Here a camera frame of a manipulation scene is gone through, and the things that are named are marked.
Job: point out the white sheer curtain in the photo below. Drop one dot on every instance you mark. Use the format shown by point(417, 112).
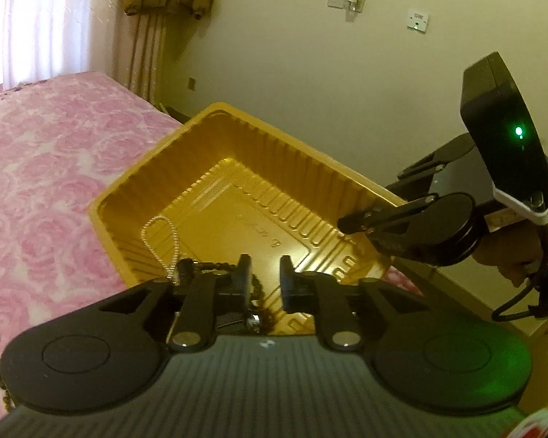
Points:
point(41, 18)

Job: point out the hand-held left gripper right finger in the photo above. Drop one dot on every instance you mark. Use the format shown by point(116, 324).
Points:
point(287, 283)

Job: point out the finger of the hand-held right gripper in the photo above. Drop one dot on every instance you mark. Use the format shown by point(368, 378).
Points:
point(379, 218)
point(431, 162)

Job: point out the small dark wall outlet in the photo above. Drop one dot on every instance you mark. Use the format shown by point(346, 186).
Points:
point(191, 83)

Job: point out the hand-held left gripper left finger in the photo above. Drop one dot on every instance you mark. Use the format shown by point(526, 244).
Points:
point(244, 280)

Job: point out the person's right hand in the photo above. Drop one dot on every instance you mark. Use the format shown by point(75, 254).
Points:
point(511, 251)

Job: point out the white wall plug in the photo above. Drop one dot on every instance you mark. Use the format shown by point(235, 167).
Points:
point(356, 2)

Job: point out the pink floral blanket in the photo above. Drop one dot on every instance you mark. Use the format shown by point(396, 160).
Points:
point(50, 155)

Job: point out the striped beige curtain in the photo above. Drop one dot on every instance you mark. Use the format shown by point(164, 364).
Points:
point(146, 54)

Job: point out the yellow plastic tray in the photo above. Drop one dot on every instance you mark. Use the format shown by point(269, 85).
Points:
point(255, 182)

